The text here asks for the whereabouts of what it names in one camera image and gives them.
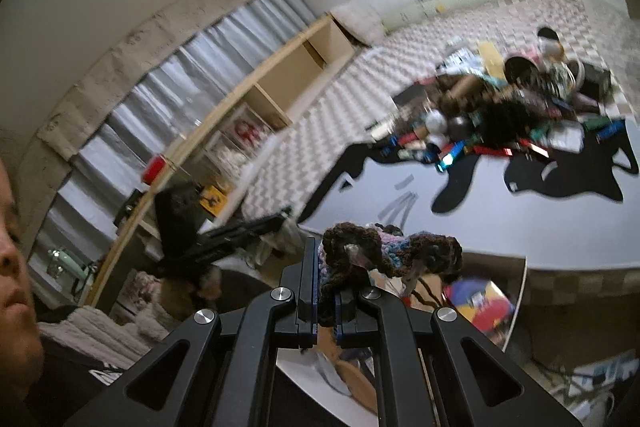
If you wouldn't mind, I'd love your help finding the white fluffy pillow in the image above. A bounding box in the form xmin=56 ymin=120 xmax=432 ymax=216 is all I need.
xmin=330 ymin=1 xmax=386 ymax=46

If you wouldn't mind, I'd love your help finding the crocheted purple doily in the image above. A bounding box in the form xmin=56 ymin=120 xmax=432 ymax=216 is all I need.
xmin=318 ymin=222 xmax=463 ymax=309

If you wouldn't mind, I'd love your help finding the cardboard tube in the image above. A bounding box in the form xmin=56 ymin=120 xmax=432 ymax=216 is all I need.
xmin=442 ymin=75 xmax=485 ymax=103

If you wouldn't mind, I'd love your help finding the long green bolster pillow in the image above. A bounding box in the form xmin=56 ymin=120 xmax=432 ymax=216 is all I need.
xmin=382 ymin=0 xmax=497 ymax=32

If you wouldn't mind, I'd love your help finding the grey curtain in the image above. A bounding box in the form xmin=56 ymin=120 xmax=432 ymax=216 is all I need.
xmin=27 ymin=0 xmax=316 ymax=299

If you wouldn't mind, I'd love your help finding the wooden bed shelf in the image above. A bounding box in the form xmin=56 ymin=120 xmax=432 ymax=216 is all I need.
xmin=85 ymin=14 xmax=355 ymax=307

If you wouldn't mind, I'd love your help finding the person face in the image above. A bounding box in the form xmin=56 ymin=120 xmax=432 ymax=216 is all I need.
xmin=0 ymin=165 xmax=44 ymax=400

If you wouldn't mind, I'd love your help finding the white cardboard collection box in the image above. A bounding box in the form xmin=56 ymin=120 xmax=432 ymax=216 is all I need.
xmin=277 ymin=253 xmax=527 ymax=426

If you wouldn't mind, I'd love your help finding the clear storage bin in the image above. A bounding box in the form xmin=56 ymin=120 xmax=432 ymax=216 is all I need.
xmin=582 ymin=0 xmax=639 ymax=115

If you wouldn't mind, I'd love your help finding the black round bowl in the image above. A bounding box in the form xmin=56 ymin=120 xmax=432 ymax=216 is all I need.
xmin=503 ymin=55 xmax=539 ymax=87

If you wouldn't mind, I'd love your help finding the black and white cat mat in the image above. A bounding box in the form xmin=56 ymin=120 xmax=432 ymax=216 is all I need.
xmin=299 ymin=121 xmax=639 ymax=271

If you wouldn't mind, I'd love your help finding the blue lighter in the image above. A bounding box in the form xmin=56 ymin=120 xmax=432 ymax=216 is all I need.
xmin=436 ymin=141 xmax=470 ymax=173

